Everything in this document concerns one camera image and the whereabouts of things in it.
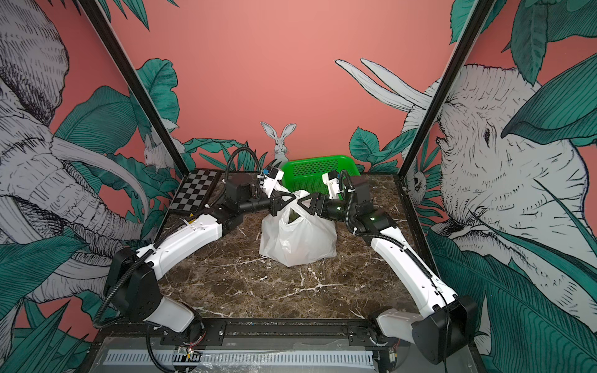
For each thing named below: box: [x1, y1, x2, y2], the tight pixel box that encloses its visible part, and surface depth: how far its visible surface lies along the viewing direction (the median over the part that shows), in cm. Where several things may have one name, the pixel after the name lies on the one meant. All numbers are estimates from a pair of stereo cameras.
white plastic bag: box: [258, 183, 338, 268], surface depth 83 cm
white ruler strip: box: [104, 349, 375, 366], surface depth 71 cm
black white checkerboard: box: [168, 169, 220, 213], surface depth 113 cm
